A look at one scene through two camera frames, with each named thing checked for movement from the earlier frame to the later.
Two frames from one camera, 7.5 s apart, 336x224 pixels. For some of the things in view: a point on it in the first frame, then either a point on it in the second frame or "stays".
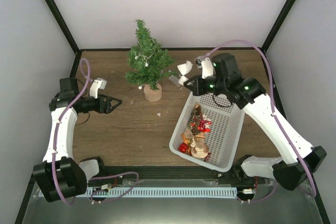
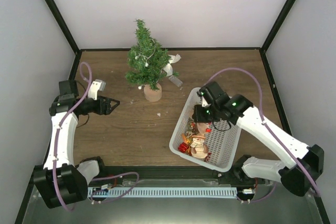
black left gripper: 107,109 stays
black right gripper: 197,90 to 198,116
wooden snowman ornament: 199,149 stays
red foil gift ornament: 183,147 stays
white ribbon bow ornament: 184,68 to 168,68
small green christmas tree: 149,66 stays
